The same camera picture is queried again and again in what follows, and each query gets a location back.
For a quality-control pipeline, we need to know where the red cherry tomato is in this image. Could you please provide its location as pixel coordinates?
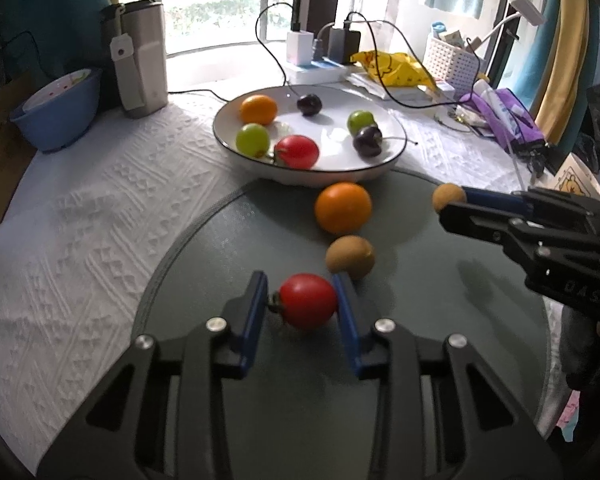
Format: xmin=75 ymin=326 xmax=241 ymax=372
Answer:
xmin=267 ymin=273 xmax=339 ymax=331
xmin=273 ymin=134 xmax=320 ymax=170

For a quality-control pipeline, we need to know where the teal curtain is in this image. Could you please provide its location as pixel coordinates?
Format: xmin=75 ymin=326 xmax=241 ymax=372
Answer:
xmin=0 ymin=0 xmax=111 ymax=76

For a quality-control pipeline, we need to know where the white mug with bear print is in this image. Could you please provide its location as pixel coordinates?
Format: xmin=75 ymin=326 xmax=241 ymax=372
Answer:
xmin=550 ymin=152 xmax=600 ymax=201

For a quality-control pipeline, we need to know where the wide yellow curtain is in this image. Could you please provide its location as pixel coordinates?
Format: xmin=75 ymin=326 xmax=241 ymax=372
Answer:
xmin=532 ymin=0 xmax=600 ymax=146

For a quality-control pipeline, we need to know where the white charger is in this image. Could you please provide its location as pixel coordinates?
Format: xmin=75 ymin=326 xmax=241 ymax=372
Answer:
xmin=286 ymin=30 xmax=315 ymax=67

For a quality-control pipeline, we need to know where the white plate with dark rim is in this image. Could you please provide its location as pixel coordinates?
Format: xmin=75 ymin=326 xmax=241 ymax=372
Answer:
xmin=212 ymin=85 xmax=408 ymax=188

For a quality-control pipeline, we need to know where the yellow plastic bag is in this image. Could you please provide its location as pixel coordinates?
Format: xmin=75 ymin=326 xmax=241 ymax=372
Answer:
xmin=349 ymin=50 xmax=438 ymax=88

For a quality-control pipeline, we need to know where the white desk lamp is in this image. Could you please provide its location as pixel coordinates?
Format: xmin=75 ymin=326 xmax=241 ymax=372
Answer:
xmin=467 ymin=0 xmax=546 ymax=53

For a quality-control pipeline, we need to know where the black charger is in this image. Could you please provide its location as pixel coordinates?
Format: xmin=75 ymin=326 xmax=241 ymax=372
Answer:
xmin=327 ymin=25 xmax=362 ymax=65

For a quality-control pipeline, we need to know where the brown kiwi fruit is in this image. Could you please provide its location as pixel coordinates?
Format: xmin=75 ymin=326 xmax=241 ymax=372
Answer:
xmin=325 ymin=235 xmax=376 ymax=281

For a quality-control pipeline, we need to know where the yellow-green plum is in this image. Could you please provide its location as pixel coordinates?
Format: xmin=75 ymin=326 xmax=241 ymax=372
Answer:
xmin=236 ymin=123 xmax=271 ymax=157

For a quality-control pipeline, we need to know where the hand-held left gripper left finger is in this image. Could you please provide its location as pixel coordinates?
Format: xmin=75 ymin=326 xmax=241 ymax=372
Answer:
xmin=35 ymin=271 xmax=269 ymax=480

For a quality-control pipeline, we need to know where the small orange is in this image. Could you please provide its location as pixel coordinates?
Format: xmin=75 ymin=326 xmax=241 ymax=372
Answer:
xmin=239 ymin=94 xmax=278 ymax=126

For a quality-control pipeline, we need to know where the bunch of keys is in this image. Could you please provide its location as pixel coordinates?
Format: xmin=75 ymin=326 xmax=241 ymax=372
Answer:
xmin=527 ymin=147 xmax=551 ymax=177

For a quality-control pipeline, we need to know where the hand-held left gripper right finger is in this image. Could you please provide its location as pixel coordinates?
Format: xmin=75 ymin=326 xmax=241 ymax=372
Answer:
xmin=331 ymin=272 xmax=566 ymax=480

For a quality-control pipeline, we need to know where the white paper stack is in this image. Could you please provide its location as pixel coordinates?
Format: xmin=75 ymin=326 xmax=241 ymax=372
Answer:
xmin=347 ymin=72 xmax=456 ymax=103

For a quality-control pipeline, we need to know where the long black cable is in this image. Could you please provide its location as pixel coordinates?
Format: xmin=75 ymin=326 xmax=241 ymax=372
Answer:
xmin=344 ymin=10 xmax=481 ymax=110

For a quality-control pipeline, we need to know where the white perforated basket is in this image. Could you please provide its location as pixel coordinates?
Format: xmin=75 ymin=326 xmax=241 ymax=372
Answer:
xmin=424 ymin=35 xmax=481 ymax=86

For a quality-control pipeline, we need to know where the white power strip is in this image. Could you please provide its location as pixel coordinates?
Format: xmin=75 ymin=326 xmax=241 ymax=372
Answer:
xmin=285 ymin=57 xmax=358 ymax=85

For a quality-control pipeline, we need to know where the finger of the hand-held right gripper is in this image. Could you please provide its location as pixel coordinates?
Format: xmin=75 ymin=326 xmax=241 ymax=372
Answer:
xmin=439 ymin=201 xmax=600 ymax=276
xmin=462 ymin=186 xmax=600 ymax=216

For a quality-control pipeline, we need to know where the brown longan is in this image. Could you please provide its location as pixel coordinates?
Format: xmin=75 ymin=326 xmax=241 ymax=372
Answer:
xmin=432 ymin=183 xmax=467 ymax=214

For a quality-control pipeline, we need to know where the dark cherry with long stem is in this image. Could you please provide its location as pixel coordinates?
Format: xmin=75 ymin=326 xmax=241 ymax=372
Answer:
xmin=352 ymin=126 xmax=420 ymax=158

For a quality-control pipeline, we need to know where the brown box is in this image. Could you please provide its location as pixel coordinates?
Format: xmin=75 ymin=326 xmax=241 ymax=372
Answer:
xmin=0 ymin=70 xmax=43 ymax=238

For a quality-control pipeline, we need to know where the large orange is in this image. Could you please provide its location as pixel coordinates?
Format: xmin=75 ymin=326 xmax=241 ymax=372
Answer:
xmin=314 ymin=182 xmax=373 ymax=235

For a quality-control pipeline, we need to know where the grey round placemat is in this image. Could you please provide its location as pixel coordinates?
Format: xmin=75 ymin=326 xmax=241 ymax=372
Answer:
xmin=130 ymin=167 xmax=553 ymax=480

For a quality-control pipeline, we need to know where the steel thermos mug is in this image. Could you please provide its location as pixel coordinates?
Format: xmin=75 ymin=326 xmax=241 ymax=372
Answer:
xmin=102 ymin=0 xmax=170 ymax=120

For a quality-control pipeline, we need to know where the green plum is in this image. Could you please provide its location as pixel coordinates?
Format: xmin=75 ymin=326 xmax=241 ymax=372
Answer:
xmin=347 ymin=110 xmax=378 ymax=136

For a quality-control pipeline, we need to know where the blue bowl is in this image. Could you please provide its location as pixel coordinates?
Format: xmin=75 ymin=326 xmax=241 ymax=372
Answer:
xmin=9 ymin=66 xmax=104 ymax=153

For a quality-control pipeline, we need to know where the purple cloth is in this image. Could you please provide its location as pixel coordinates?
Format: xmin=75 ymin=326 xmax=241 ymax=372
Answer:
xmin=460 ymin=87 xmax=546 ymax=153

